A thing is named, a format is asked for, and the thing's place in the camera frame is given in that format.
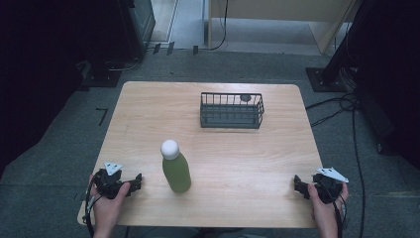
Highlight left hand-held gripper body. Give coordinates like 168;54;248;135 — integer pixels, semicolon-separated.
93;161;134;200

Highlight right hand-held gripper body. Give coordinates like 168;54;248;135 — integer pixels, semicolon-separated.
311;167;350;205

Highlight person's left hand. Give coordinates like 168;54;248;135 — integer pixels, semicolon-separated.
88;175;132;233

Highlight person's right hand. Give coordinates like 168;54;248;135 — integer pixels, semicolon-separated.
306;181;350;230

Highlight green bottle with white cap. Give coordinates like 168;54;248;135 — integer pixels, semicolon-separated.
159;139;192;194

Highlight person's dark trousers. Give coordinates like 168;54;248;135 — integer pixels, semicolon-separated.
127;226;275;238

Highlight dark equipment cabinet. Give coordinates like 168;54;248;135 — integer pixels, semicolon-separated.
116;0;157;62

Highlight light wooden cabinet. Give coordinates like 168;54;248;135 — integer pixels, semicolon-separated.
206;0;362;57

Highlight left hand-held gripper cable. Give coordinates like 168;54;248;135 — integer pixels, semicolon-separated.
83;177;103;238

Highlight hand-held gripper cable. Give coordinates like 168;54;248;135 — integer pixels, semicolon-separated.
83;177;103;238
325;184;350;238

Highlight right hand-held gripper cable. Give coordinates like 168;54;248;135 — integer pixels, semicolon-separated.
325;184;350;238

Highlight long black floor cable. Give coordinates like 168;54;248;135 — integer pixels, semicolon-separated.
350;105;367;238

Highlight black floor cable bundle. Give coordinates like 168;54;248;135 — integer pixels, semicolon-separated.
305;65;363;129

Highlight black wire basket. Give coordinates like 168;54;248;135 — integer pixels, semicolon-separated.
199;91;265;130

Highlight black stand base plate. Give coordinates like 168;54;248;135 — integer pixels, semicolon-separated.
304;66;350;93
78;60;124;89

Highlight black hanging cable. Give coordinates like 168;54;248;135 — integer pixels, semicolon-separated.
208;0;230;52

